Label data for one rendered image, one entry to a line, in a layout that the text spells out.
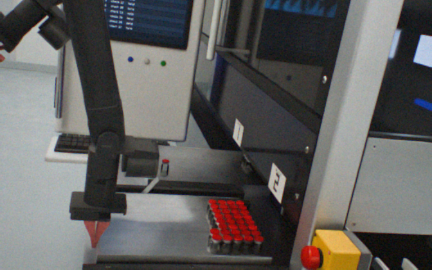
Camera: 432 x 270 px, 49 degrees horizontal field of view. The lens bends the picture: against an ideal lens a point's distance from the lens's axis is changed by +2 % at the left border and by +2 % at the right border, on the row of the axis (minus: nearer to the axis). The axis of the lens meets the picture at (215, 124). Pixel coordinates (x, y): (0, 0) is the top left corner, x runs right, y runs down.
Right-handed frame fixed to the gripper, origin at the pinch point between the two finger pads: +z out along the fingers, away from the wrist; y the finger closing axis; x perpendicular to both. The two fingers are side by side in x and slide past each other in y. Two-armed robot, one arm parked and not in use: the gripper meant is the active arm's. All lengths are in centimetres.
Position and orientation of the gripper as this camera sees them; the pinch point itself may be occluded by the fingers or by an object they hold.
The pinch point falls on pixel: (94, 242)
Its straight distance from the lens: 96.8
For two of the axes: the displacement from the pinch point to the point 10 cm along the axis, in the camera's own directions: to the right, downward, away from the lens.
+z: -1.7, 9.5, 2.8
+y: 9.6, 0.9, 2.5
